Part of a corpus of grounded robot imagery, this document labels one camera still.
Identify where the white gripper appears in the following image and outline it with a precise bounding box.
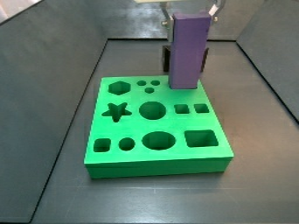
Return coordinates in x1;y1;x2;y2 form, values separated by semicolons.
133;0;225;41

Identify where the dark brown cradle fixture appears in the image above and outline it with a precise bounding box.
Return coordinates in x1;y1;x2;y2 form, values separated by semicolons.
162;45;209;72

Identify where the green shape-sorter board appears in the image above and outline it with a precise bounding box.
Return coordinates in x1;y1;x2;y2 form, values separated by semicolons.
83;75;233;179

